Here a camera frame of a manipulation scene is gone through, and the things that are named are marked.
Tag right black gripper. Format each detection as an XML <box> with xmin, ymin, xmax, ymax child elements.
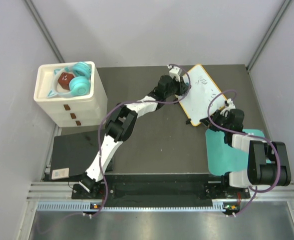
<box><xmin>200</xmin><ymin>110</ymin><xmax>230</xmax><ymax>134</ymax></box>

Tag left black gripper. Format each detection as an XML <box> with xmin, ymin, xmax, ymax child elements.
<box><xmin>165</xmin><ymin>77</ymin><xmax>190</xmax><ymax>99</ymax></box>

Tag yellow framed whiteboard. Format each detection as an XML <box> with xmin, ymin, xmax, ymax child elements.
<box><xmin>176</xmin><ymin>64</ymin><xmax>227</xmax><ymax>127</ymax></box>

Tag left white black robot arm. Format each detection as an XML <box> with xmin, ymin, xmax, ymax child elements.
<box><xmin>79</xmin><ymin>73</ymin><xmax>191</xmax><ymax>198</ymax></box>

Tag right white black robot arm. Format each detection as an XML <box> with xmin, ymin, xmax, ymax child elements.
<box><xmin>202</xmin><ymin>108</ymin><xmax>291</xmax><ymax>198</ymax></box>

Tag teal cutting board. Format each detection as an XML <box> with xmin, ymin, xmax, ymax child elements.
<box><xmin>205</xmin><ymin>129</ymin><xmax>264</xmax><ymax>176</ymax></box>

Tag white drawer unit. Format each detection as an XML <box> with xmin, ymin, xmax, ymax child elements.
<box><xmin>34</xmin><ymin>61</ymin><xmax>108</xmax><ymax>128</ymax></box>

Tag teal cat ear headphones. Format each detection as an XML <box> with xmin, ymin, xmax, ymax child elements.
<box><xmin>47</xmin><ymin>62</ymin><xmax>92</xmax><ymax>98</ymax></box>

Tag dark red cube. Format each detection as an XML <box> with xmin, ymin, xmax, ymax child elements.
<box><xmin>58</xmin><ymin>72</ymin><xmax>75</xmax><ymax>91</ymax></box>

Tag black box with label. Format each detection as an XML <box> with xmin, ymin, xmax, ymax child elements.
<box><xmin>49</xmin><ymin>130</ymin><xmax>99</xmax><ymax>181</ymax></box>

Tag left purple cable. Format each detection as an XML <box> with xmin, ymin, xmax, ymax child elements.
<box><xmin>36</xmin><ymin>63</ymin><xmax>192</xmax><ymax>235</ymax></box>

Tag purple cable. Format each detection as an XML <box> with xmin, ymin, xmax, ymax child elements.
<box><xmin>208</xmin><ymin>89</ymin><xmax>281</xmax><ymax>218</ymax></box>
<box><xmin>36</xmin><ymin>63</ymin><xmax>192</xmax><ymax>235</ymax></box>

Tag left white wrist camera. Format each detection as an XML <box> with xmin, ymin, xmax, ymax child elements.
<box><xmin>167</xmin><ymin>64</ymin><xmax>182</xmax><ymax>82</ymax></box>

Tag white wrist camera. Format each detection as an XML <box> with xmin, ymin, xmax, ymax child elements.
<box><xmin>224</xmin><ymin>98</ymin><xmax>236</xmax><ymax>111</ymax></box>
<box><xmin>167</xmin><ymin>64</ymin><xmax>182</xmax><ymax>82</ymax></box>

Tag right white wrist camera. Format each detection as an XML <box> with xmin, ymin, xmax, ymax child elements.
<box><xmin>224</xmin><ymin>98</ymin><xmax>236</xmax><ymax>111</ymax></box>

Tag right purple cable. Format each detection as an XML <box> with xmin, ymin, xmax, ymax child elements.
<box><xmin>208</xmin><ymin>89</ymin><xmax>281</xmax><ymax>218</ymax></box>

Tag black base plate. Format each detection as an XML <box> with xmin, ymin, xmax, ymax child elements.
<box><xmin>71</xmin><ymin>173</ymin><xmax>250</xmax><ymax>207</ymax></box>

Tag grey slotted cable duct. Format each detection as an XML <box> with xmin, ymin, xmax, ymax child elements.
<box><xmin>37</xmin><ymin>201</ymin><xmax>238</xmax><ymax>212</ymax></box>

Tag aluminium frame rail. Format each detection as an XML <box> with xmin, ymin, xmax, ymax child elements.
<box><xmin>26</xmin><ymin>182</ymin><xmax>77</xmax><ymax>201</ymax></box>

